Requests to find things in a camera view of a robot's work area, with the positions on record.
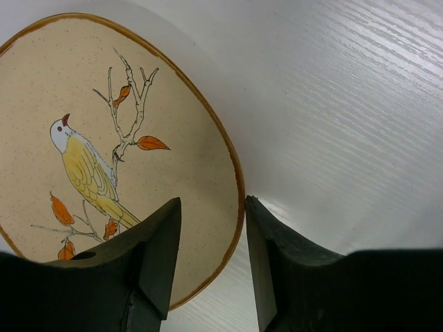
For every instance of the beige bird round plate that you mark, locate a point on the beige bird round plate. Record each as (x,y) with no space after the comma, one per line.
(98,125)

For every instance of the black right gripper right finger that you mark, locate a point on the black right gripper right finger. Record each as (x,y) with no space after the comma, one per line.
(278,256)

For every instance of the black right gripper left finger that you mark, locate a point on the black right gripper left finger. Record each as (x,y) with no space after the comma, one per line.
(152,265)

